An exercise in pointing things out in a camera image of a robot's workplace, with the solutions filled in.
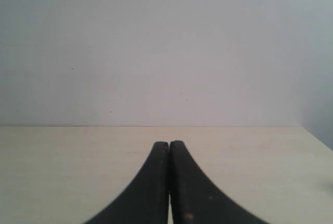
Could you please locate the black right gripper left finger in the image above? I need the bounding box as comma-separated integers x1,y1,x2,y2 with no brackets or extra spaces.
87,141,169,223

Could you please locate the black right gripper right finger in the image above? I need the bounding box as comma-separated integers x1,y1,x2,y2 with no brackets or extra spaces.
169,140,265,224

